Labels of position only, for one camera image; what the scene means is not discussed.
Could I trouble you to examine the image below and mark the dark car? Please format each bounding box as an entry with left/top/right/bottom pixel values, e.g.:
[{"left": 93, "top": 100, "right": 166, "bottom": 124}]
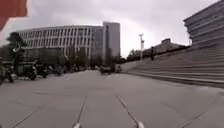
[{"left": 99, "top": 64, "right": 116, "bottom": 75}]

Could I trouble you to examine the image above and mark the row of trees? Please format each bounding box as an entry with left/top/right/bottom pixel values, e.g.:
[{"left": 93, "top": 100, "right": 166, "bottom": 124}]
[{"left": 0, "top": 31, "right": 128, "bottom": 69}]

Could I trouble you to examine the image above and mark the lamp pole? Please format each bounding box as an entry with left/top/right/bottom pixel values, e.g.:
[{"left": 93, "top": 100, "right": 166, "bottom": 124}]
[{"left": 138, "top": 33, "right": 145, "bottom": 61}]

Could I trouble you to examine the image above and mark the grey paved plaza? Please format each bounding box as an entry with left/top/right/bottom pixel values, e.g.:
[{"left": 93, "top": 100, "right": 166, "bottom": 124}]
[{"left": 0, "top": 69, "right": 224, "bottom": 128}]

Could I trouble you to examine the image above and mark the person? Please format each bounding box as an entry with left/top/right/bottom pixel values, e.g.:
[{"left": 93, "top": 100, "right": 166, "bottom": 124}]
[{"left": 149, "top": 45, "right": 156, "bottom": 62}]

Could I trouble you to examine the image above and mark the low building with sloped roof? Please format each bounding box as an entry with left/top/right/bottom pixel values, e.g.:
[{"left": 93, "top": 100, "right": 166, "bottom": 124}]
[{"left": 141, "top": 37, "right": 189, "bottom": 58}]

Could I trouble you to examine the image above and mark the large pale curved building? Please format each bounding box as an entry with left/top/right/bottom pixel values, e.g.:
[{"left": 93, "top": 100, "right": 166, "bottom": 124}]
[{"left": 13, "top": 21, "right": 122, "bottom": 66}]

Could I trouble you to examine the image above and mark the robot's own part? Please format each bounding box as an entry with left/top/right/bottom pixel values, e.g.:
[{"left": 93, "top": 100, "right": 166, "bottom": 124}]
[
  {"left": 72, "top": 122, "right": 82, "bottom": 128},
  {"left": 136, "top": 121, "right": 146, "bottom": 128}
]

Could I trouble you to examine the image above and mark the row of parked scooters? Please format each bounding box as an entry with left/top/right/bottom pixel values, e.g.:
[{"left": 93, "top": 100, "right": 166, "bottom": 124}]
[{"left": 0, "top": 58, "right": 73, "bottom": 84}]

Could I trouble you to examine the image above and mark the grey layered building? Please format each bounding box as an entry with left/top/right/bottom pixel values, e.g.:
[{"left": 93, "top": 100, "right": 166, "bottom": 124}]
[{"left": 182, "top": 0, "right": 224, "bottom": 49}]

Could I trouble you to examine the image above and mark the red banner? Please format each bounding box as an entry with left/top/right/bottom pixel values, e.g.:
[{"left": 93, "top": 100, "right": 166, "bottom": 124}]
[{"left": 0, "top": 0, "right": 29, "bottom": 33}]

